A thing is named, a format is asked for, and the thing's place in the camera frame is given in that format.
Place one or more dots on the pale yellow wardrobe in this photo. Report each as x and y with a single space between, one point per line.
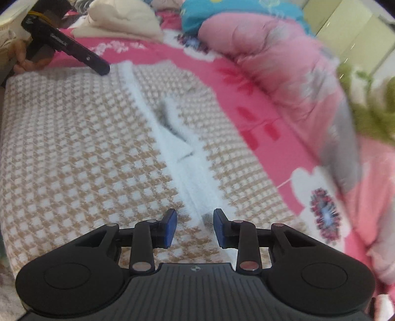
348 34

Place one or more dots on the person's left hand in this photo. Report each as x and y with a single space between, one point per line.
23 63

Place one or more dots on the blue cartoon pillow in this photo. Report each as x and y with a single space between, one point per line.
222 12

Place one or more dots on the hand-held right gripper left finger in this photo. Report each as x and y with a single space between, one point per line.
170 228

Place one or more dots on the green white fleece blanket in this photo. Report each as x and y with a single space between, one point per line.
376 117

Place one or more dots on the beige white houndstooth coat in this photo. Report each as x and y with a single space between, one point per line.
77 139

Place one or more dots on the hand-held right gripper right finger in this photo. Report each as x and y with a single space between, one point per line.
219 230

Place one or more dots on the pink grey floral quilt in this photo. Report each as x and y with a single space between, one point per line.
277 61

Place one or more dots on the cream folded cloth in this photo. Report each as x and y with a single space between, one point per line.
123 18

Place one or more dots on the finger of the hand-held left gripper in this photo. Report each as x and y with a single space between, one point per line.
83 55

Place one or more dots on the pink floral bed sheet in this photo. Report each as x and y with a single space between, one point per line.
234 89

